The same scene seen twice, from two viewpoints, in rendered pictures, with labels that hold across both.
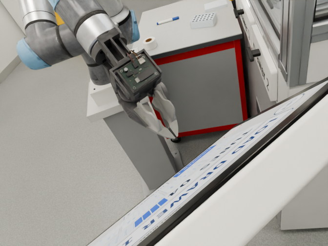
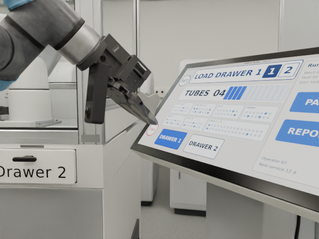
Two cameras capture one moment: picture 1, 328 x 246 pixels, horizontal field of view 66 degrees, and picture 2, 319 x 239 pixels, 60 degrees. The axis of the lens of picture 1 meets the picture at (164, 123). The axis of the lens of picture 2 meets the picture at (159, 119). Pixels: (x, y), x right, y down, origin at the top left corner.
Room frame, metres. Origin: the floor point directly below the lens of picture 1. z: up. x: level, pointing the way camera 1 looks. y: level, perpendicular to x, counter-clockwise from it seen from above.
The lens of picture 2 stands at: (0.48, 0.59, 1.11)
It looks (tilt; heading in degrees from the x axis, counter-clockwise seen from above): 5 degrees down; 254
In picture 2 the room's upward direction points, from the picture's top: straight up
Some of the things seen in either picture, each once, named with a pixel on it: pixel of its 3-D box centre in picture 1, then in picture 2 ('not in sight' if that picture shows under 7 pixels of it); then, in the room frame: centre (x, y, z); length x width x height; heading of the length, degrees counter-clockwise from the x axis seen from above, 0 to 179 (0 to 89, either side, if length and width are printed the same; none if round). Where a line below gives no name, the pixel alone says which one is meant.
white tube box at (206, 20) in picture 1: (203, 20); not in sight; (1.27, -0.41, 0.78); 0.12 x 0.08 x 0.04; 52
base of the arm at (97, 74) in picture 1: (102, 65); not in sight; (1.03, 0.14, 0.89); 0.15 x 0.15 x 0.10
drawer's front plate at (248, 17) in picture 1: (246, 18); not in sight; (0.93, -0.48, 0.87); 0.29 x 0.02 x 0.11; 160
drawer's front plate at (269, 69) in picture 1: (263, 60); (31, 166); (0.64, -0.37, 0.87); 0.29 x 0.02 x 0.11; 160
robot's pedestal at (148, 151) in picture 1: (143, 138); not in sight; (1.03, 0.15, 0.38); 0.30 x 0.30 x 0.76; 85
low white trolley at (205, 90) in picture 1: (195, 73); not in sight; (1.42, -0.34, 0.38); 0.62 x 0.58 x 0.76; 160
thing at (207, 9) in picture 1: (215, 5); not in sight; (1.41, -0.54, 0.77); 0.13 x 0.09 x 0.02; 71
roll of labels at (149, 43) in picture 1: (150, 43); not in sight; (1.27, -0.10, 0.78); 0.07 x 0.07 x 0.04
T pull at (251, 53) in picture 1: (254, 53); (26, 158); (0.65, -0.35, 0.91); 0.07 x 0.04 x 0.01; 160
